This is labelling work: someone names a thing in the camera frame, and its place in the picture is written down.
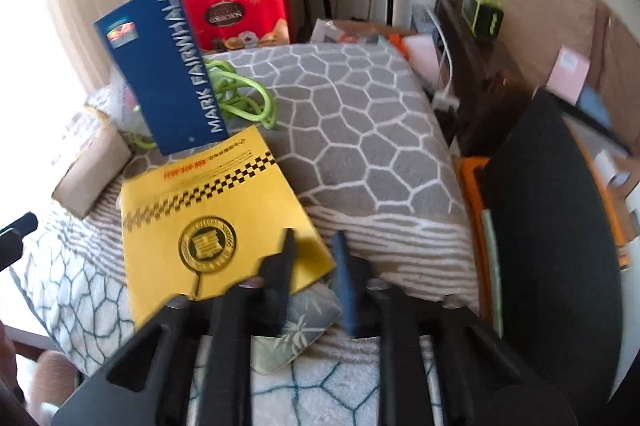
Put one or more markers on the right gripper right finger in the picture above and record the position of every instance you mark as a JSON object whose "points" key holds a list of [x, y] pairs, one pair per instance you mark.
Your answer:
{"points": [[375, 308]]}

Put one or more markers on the grey patterned blanket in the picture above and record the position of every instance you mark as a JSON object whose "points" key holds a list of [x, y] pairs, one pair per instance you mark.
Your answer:
{"points": [[359, 144]]}

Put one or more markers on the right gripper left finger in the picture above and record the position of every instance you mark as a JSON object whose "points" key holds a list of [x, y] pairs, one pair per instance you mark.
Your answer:
{"points": [[255, 306]]}

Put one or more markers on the tan paper package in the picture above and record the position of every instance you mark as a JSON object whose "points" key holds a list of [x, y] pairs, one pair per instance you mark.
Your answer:
{"points": [[88, 156]]}

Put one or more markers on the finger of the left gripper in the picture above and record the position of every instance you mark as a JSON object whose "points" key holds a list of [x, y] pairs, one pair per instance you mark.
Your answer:
{"points": [[12, 236]]}

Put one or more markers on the red collection gift box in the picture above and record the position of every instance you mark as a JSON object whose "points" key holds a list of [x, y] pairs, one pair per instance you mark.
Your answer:
{"points": [[225, 25]]}

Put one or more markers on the pink booklet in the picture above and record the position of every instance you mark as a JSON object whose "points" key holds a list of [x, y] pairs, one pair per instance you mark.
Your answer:
{"points": [[568, 75]]}

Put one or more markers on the blue Mark Fairwhale card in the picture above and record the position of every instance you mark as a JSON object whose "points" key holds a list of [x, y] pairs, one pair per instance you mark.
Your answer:
{"points": [[152, 44]]}

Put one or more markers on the green black lantern device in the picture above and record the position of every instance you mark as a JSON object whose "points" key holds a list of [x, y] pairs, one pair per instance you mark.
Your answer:
{"points": [[483, 18]]}

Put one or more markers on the yellow checkered envelope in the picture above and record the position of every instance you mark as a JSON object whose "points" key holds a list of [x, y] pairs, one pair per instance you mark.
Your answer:
{"points": [[201, 224]]}

